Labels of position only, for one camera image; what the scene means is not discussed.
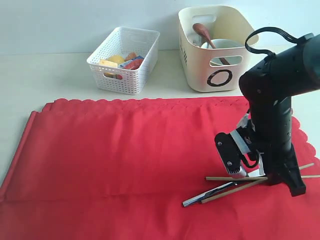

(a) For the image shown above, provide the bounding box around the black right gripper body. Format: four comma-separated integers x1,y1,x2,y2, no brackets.
249,96,297,174

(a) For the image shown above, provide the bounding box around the wooden chopstick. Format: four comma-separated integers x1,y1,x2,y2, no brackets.
205,174,320,182
200,162,315,205

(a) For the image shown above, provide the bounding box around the silver table knife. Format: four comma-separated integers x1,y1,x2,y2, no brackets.
182,169,262,208

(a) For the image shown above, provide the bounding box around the pale green ceramic bowl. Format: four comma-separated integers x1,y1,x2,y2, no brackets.
198,39,249,67

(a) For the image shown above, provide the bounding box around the stainless steel cup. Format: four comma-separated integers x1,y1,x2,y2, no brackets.
190,34,203,47

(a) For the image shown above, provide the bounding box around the brown wooden spoon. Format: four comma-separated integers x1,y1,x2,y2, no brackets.
192,23,216,49

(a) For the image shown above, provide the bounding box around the blue white milk carton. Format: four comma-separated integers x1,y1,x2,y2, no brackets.
118,55,144,69

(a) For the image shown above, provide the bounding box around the red sausage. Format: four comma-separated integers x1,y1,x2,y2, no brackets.
123,59,143,70

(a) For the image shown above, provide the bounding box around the yellow lemon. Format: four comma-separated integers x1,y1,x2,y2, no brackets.
107,54,125,65

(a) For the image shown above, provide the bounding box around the yellow cheese wedge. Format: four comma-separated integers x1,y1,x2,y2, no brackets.
99,59,118,68

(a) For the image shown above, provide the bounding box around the cream plastic bin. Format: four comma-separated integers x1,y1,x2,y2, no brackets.
178,5,259,93

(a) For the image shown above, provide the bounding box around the white perforated plastic basket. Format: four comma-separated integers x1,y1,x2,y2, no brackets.
86,26,160,95

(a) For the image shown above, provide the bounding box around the red scalloped table cloth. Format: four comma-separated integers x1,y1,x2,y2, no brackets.
0,97,320,240

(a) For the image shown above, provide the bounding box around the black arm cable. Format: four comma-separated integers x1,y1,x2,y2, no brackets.
244,26,315,60

